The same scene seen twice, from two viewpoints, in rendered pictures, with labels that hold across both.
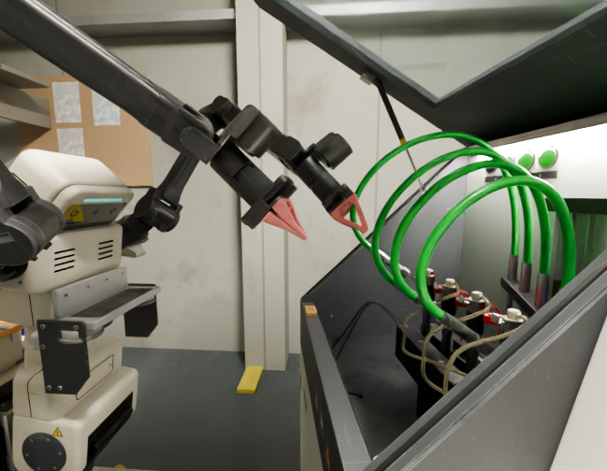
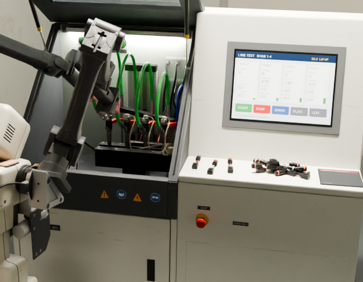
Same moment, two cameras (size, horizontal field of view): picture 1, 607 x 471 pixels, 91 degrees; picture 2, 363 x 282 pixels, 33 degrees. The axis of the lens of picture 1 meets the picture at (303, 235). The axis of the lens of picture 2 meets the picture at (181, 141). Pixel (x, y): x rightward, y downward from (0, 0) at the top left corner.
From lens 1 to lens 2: 2.13 m
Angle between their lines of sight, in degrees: 73
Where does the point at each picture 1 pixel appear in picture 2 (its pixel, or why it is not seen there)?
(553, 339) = (187, 118)
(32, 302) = (5, 213)
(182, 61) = not seen: outside the picture
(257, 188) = (112, 95)
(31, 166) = (16, 116)
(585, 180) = (140, 56)
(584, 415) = (192, 135)
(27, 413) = not seen: outside the picture
